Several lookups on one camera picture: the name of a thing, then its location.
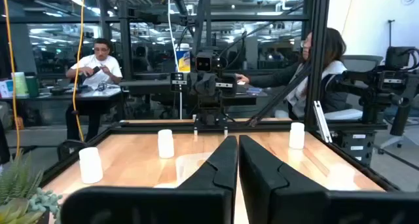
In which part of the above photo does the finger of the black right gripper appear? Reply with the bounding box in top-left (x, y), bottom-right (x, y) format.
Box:
top-left (191, 73), bottom-right (206, 94)
top-left (204, 73), bottom-right (218, 96)

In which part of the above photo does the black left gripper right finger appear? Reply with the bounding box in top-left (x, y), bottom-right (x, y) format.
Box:
top-left (238, 134), bottom-right (419, 224)

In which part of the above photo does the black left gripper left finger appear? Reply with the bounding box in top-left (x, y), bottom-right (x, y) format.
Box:
top-left (60, 134), bottom-right (239, 224)

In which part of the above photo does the white pill bottle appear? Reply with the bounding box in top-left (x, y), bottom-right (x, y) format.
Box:
top-left (289, 122), bottom-right (306, 150)
top-left (157, 129), bottom-right (175, 159)
top-left (78, 147), bottom-right (104, 185)

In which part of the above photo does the clear plastic basket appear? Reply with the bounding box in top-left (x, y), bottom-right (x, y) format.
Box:
top-left (153, 151), bottom-right (217, 189)

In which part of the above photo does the dark desk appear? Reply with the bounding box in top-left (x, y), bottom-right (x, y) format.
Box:
top-left (119, 79), bottom-right (268, 107)

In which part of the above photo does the blue yellow wipes canister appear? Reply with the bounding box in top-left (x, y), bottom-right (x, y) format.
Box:
top-left (175, 43), bottom-right (192, 73)

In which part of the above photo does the person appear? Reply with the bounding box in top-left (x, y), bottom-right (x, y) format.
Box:
top-left (64, 37), bottom-right (124, 143)
top-left (234, 27), bottom-right (348, 120)

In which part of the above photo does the white-topped desk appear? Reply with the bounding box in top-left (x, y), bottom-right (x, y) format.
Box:
top-left (0, 85), bottom-right (124, 128)

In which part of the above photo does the black controller box with labels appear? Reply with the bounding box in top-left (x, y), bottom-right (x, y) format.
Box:
top-left (333, 129), bottom-right (376, 168)

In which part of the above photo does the white chair base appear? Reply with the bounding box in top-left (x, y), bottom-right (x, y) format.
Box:
top-left (378, 132), bottom-right (414, 153)

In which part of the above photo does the dark green cup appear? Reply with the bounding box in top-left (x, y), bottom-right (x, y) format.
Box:
top-left (25, 75), bottom-right (41, 98)

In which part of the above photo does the grey office chair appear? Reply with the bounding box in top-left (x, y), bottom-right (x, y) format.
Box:
top-left (323, 54), bottom-right (384, 121)

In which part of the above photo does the pale green container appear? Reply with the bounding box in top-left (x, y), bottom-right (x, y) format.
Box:
top-left (11, 71), bottom-right (29, 98)

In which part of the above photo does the small blue white box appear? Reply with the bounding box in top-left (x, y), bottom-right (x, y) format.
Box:
top-left (0, 79), bottom-right (14, 99)

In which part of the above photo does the potted succulent arrangement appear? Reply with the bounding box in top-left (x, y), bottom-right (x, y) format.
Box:
top-left (0, 153), bottom-right (64, 224)

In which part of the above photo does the thin black stand pole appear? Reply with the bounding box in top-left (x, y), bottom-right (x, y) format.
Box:
top-left (388, 19), bottom-right (396, 48)

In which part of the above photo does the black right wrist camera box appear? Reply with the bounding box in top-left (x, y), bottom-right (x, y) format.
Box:
top-left (195, 52), bottom-right (213, 73)

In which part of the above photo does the white hanging cable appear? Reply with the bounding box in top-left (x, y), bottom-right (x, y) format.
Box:
top-left (166, 0), bottom-right (183, 121)

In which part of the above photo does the silver metal bracket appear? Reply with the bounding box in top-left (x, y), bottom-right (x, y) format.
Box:
top-left (312, 100), bottom-right (333, 143)

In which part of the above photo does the yellow extension cable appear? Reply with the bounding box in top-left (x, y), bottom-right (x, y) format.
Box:
top-left (1, 0), bottom-right (21, 158)
top-left (71, 0), bottom-right (86, 142)

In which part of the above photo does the black metal table frame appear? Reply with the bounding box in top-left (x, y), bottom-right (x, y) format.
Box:
top-left (39, 0), bottom-right (402, 194)

